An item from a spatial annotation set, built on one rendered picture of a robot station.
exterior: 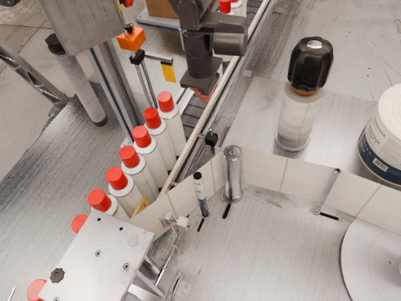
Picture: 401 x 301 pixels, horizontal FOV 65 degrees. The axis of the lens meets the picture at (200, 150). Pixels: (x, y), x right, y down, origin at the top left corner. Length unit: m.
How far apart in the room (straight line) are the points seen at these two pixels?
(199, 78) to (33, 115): 1.96
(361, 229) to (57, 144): 0.87
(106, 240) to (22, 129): 2.04
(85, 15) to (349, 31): 1.02
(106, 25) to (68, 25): 0.05
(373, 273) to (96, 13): 0.68
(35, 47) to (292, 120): 2.67
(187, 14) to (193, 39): 0.05
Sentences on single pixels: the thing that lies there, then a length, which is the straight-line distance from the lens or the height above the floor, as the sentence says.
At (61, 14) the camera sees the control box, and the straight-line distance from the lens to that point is 0.49.
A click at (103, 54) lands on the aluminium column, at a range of 0.71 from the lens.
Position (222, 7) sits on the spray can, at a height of 1.07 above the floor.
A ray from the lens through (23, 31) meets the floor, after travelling 3.43.
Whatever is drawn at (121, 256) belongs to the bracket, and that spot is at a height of 1.14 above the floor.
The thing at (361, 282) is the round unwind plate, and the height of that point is 0.89.
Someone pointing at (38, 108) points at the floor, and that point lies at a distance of 2.56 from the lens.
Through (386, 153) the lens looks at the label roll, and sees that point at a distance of 0.80.
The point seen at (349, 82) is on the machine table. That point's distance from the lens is 1.13.
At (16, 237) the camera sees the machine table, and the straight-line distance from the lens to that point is 0.96.
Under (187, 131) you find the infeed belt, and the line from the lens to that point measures 0.89.
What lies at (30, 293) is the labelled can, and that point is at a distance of 0.59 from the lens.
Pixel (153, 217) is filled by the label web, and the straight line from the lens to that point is 0.62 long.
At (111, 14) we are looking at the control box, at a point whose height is 1.32.
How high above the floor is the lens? 1.57
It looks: 55 degrees down
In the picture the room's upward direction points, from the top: 10 degrees counter-clockwise
